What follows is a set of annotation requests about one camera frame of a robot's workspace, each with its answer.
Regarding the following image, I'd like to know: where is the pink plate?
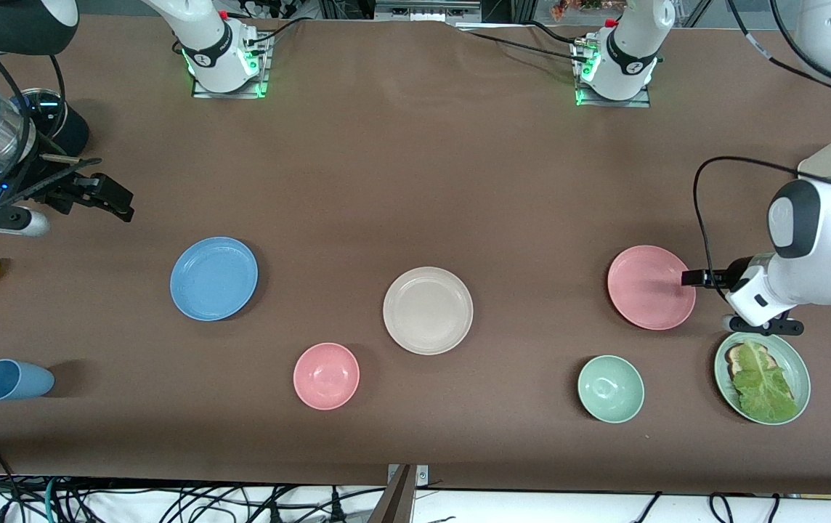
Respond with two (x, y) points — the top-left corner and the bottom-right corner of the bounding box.
(607, 245), (697, 331)

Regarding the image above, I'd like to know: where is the blue plate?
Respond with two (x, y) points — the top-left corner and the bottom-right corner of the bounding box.
(169, 236), (259, 322)

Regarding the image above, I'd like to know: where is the toast slice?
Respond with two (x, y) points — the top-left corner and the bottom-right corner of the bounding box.
(724, 343), (772, 382)

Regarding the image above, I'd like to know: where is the green plate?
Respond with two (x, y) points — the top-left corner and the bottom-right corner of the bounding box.
(713, 331), (812, 426)

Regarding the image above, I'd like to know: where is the green lettuce leaf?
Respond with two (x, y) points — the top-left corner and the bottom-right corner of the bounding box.
(731, 340), (799, 423)

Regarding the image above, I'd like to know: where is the green bowl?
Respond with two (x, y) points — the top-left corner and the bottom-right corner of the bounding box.
(577, 354), (645, 424)

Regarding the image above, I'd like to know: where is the blue cup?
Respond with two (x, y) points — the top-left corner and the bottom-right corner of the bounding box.
(0, 359), (55, 402)

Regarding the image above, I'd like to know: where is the beige plate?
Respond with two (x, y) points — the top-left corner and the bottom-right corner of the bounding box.
(382, 266), (474, 356)

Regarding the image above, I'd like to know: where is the pink bowl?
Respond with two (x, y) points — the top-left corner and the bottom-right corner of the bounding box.
(293, 342), (360, 411)

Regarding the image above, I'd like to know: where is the brown table cover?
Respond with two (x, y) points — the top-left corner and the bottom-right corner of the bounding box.
(0, 13), (831, 496)

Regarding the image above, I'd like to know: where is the grey metal box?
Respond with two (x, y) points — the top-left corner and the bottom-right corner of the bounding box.
(374, 0), (482, 23)

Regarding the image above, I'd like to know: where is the dark metal bar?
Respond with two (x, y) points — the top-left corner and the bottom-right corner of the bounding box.
(368, 465), (416, 523)

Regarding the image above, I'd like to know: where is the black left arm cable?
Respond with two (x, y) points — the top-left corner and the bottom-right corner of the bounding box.
(692, 0), (831, 275)

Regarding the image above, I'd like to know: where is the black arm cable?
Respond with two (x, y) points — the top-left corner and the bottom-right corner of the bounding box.
(0, 22), (68, 213)
(692, 0), (831, 275)

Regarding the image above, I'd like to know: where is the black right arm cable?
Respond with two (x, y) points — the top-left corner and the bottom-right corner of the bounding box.
(0, 22), (68, 213)

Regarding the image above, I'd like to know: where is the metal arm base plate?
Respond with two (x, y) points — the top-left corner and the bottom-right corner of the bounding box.
(574, 40), (652, 109)
(190, 33), (272, 100)

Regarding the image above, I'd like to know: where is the teal cable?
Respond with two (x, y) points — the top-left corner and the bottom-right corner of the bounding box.
(42, 476), (62, 523)

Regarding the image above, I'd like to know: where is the small metal bracket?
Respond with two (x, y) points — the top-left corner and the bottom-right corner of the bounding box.
(386, 463), (429, 487)

